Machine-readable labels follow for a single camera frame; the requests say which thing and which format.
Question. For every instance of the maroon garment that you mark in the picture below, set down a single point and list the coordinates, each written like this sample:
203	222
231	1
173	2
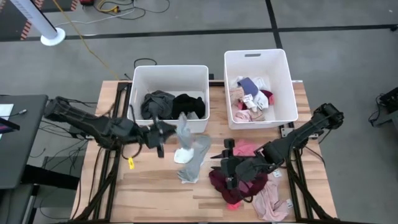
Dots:
217	183

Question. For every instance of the light grey terry sock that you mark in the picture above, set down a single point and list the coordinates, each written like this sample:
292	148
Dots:
199	155

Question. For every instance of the yellow tag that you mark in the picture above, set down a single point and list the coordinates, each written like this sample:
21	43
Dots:
131	163

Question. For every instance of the black tablet screen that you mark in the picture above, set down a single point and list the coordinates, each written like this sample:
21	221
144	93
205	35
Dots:
7	124

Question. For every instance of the black desk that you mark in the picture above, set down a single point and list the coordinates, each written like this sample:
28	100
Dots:
25	149

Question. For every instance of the black hazard-striped mat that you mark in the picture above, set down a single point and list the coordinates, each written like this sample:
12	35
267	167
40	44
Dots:
9	21

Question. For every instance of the red device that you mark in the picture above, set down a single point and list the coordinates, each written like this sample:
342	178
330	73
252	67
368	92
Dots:
87	2

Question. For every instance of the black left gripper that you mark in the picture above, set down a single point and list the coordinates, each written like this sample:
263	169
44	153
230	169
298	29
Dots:
151	138

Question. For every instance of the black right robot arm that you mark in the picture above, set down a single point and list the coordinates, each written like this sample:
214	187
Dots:
298	138

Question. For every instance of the white perforated plastic bin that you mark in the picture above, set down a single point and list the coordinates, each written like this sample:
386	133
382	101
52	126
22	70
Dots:
273	68
168	77

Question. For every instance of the magenta and pink garment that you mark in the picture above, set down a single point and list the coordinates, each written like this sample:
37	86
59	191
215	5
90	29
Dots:
268	95

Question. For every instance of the beige garment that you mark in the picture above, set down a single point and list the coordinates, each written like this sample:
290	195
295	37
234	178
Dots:
237	95

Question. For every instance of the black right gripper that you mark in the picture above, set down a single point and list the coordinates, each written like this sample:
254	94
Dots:
242	168

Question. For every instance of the light pink garment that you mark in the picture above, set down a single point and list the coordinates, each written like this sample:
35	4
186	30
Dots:
269	202

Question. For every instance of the white garment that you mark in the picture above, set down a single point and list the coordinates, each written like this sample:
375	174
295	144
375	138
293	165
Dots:
260	101

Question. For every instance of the dark grey garment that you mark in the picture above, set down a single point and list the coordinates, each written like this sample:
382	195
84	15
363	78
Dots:
157	104

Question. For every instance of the black fleece garment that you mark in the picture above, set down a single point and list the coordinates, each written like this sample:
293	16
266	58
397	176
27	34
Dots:
189	105

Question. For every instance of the grey sock with white cuff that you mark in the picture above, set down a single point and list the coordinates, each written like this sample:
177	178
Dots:
185	137

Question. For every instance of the white paper sheet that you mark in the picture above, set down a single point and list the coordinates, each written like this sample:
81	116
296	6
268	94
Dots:
5	110

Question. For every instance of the blue-purple sock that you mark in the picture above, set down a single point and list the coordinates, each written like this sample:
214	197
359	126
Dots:
248	87

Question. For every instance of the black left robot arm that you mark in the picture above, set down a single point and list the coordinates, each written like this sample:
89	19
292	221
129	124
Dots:
93	126

